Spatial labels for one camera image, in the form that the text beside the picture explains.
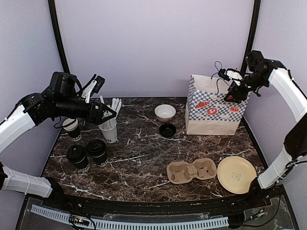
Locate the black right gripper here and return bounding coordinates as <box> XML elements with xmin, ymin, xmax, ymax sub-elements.
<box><xmin>224</xmin><ymin>71</ymin><xmax>267</xmax><ymax>103</ymax></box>

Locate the black coffee cup lid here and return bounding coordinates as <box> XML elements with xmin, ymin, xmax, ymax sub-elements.
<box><xmin>67</xmin><ymin>145</ymin><xmax>86</xmax><ymax>163</ymax></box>

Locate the black and white paper cup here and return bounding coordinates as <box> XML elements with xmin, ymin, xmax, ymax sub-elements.
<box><xmin>66</xmin><ymin>145</ymin><xmax>90</xmax><ymax>172</ymax></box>

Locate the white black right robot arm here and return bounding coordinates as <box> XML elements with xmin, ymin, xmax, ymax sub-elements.
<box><xmin>218</xmin><ymin>50</ymin><xmax>307</xmax><ymax>208</ymax></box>

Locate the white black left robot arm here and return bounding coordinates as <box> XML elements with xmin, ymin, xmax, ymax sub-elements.
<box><xmin>0</xmin><ymin>72</ymin><xmax>117</xmax><ymax>209</ymax></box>

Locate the white cup holding straws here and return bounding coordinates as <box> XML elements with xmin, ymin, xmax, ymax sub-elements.
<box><xmin>98</xmin><ymin>118</ymin><xmax>118</xmax><ymax>143</ymax></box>

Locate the bundle of wrapped straws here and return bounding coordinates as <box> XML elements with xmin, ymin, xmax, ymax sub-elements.
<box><xmin>99</xmin><ymin>98</ymin><xmax>122</xmax><ymax>130</ymax></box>

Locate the blue checkered paper bag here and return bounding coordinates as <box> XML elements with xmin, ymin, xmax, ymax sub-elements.
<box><xmin>185</xmin><ymin>71</ymin><xmax>247</xmax><ymax>135</ymax></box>

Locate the stack of paper cups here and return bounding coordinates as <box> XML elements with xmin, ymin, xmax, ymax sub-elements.
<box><xmin>62</xmin><ymin>118</ymin><xmax>82</xmax><ymax>141</ymax></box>

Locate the white ceramic bowl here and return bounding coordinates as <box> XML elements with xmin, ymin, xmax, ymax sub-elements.
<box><xmin>154</xmin><ymin>104</ymin><xmax>176</xmax><ymax>123</ymax></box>

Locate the stack of black lids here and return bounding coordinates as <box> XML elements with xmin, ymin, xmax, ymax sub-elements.
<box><xmin>159</xmin><ymin>123</ymin><xmax>177</xmax><ymax>138</ymax></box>

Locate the cream round plate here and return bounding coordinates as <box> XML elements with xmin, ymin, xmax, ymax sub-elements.
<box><xmin>217</xmin><ymin>156</ymin><xmax>257</xmax><ymax>194</ymax></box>

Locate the brown cardboard cup carrier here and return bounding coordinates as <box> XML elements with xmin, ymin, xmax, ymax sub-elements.
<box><xmin>166</xmin><ymin>158</ymin><xmax>217</xmax><ymax>184</ymax></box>

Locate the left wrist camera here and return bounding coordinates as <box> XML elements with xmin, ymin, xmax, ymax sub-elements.
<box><xmin>81</xmin><ymin>74</ymin><xmax>105</xmax><ymax>104</ymax></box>

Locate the black table edge rail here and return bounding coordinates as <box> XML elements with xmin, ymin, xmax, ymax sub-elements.
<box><xmin>40</xmin><ymin>184</ymin><xmax>286</xmax><ymax>220</ymax></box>

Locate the white slotted cable duct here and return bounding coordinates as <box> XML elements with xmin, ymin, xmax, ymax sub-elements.
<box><xmin>30</xmin><ymin>205</ymin><xmax>229</xmax><ymax>230</ymax></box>

